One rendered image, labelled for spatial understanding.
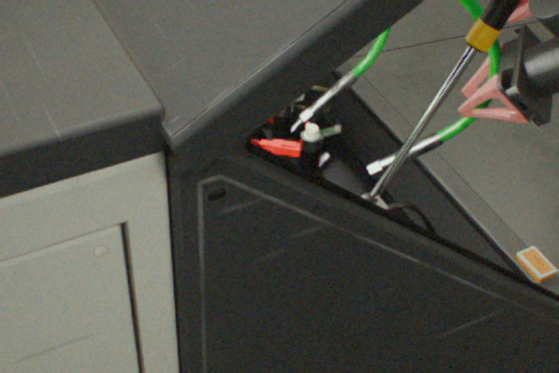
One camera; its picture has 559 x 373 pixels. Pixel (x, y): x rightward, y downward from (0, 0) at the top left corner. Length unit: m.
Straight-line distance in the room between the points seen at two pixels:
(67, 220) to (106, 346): 0.13
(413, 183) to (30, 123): 0.93
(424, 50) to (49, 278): 2.83
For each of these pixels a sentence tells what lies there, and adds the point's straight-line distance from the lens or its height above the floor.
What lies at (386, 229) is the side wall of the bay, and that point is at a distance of 0.66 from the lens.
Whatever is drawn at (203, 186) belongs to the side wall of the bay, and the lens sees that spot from 0.53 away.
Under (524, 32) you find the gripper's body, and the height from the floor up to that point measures 1.30.
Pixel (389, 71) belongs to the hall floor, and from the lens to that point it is 3.14.
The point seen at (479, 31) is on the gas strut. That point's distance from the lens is 0.62.
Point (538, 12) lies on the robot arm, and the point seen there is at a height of 1.37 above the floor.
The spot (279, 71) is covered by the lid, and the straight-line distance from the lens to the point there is 0.47.
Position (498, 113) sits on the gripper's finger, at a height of 1.21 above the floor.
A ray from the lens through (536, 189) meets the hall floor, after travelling 2.77.
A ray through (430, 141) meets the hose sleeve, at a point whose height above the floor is 1.16.
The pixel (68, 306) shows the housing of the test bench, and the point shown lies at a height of 1.36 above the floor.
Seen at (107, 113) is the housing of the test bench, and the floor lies 1.50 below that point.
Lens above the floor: 1.79
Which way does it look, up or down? 44 degrees down
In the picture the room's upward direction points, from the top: 4 degrees clockwise
